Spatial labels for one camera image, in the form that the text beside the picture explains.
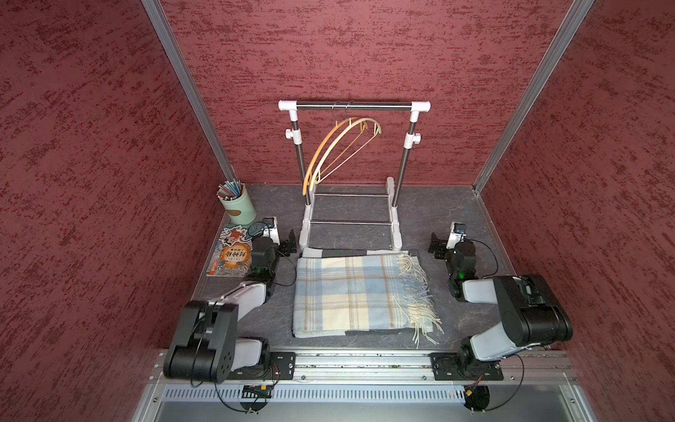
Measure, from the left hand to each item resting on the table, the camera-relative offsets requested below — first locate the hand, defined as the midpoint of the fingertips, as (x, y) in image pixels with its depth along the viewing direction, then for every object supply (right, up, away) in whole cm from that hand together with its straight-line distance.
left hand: (279, 233), depth 89 cm
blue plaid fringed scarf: (+19, -20, -4) cm, 28 cm away
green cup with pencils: (-18, +12, +6) cm, 22 cm away
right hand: (+60, -2, +5) cm, 60 cm away
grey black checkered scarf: (+24, -8, +9) cm, 27 cm away
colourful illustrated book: (-20, -9, +8) cm, 23 cm away
